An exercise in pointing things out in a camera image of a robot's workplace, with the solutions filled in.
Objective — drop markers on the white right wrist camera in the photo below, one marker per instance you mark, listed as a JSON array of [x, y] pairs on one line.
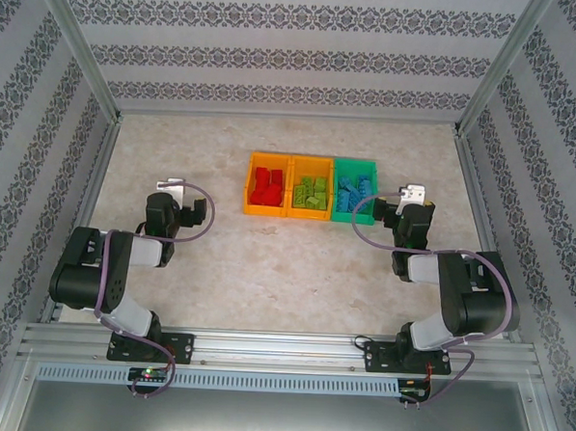
[[412, 194]]

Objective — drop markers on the grey metal sheet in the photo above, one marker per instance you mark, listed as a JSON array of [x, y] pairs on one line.
[[277, 422]]

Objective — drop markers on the aluminium frame post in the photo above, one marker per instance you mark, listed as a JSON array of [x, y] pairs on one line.
[[87, 55], [545, 422], [499, 67], [10, 394]]

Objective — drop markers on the green plastic bin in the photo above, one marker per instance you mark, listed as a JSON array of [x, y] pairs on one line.
[[351, 166]]

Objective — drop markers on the green lego brick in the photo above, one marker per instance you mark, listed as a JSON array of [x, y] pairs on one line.
[[306, 182], [321, 185], [301, 197], [317, 202]]

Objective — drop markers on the orange plastic bin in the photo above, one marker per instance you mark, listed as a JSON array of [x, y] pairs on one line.
[[264, 210], [307, 214]]

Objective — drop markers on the small circuit board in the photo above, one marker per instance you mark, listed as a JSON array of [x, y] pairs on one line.
[[149, 374], [415, 393]]

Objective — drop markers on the red lego brick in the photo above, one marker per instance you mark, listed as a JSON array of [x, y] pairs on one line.
[[274, 195], [277, 176], [259, 196], [262, 178]]

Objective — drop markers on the aluminium side rail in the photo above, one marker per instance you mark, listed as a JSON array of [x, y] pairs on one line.
[[97, 176], [477, 196]]

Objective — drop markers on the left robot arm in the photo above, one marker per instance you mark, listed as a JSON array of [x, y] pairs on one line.
[[87, 272]]

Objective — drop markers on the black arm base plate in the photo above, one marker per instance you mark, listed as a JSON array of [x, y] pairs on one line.
[[377, 357], [184, 347]]

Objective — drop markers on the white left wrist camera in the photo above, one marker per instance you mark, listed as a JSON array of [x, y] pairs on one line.
[[170, 184]]

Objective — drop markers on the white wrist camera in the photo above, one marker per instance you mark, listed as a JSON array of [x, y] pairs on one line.
[[170, 184], [412, 194]]

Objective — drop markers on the aluminium front rail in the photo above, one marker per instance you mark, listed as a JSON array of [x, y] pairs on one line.
[[281, 351]]

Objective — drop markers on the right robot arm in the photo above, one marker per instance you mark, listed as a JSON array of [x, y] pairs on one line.
[[486, 303]]

